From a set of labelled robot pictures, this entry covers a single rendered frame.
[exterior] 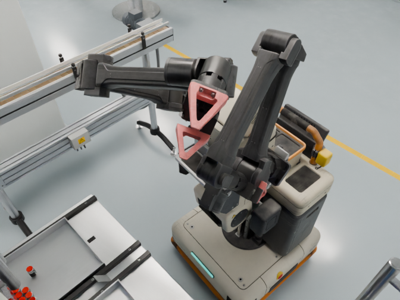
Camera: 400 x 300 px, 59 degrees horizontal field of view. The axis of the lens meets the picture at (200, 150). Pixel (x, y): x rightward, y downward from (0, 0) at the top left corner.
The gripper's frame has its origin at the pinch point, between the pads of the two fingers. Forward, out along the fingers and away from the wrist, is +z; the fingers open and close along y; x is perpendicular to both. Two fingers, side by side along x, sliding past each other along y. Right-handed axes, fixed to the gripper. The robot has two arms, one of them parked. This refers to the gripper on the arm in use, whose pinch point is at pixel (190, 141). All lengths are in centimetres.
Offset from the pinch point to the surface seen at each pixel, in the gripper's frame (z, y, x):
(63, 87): -81, -111, -74
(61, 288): 17, -83, -22
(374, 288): 8.2, -12.5, 43.3
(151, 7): -342, -244, -103
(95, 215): -12, -88, -24
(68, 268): 10, -84, -23
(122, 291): 12, -78, -3
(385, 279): 7.8, -7.9, 42.3
